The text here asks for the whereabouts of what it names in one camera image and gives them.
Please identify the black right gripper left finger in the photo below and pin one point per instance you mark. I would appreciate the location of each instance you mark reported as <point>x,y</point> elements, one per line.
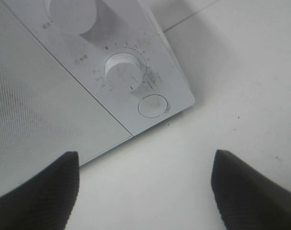
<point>44,202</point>

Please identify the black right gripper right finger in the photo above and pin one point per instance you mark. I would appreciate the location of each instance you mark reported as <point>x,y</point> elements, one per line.
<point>246,199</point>

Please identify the white microwave door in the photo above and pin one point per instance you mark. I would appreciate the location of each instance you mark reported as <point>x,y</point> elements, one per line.
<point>44,111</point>

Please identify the round door release button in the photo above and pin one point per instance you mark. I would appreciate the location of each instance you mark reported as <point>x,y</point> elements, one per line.
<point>152,106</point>

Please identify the white microwave oven body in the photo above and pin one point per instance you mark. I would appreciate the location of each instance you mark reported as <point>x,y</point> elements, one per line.
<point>122,26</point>

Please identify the white lower timer knob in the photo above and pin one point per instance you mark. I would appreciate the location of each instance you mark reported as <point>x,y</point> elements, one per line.
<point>123,72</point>

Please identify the white upper power knob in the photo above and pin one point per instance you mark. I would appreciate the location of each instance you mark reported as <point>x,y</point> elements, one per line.
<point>72,16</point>

